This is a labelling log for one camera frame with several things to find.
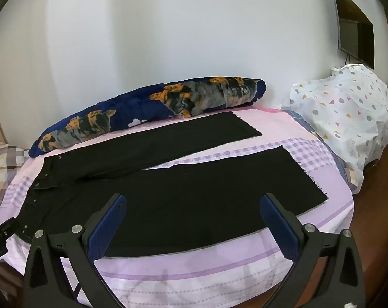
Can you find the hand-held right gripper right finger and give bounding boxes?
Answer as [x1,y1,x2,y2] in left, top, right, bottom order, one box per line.
[260,193,365,308]

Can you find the blue orange printed blanket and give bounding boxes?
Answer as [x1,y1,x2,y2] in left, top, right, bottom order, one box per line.
[30,76,267,158]

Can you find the black pants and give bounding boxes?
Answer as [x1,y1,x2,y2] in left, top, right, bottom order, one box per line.
[19,112,329,259]

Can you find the beige plaid pillow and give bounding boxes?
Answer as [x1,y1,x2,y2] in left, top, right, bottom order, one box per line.
[0,142,30,215]

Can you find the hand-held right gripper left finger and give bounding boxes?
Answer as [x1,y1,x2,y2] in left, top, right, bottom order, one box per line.
[23,193,128,308]

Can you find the bed with pink checked sheet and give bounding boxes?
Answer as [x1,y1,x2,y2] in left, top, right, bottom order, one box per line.
[0,107,355,308]

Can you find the white dotted dust cover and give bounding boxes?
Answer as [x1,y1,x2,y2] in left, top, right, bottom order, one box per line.
[281,64,388,195]

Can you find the wall-mounted television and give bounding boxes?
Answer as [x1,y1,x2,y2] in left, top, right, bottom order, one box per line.
[329,0,375,69]

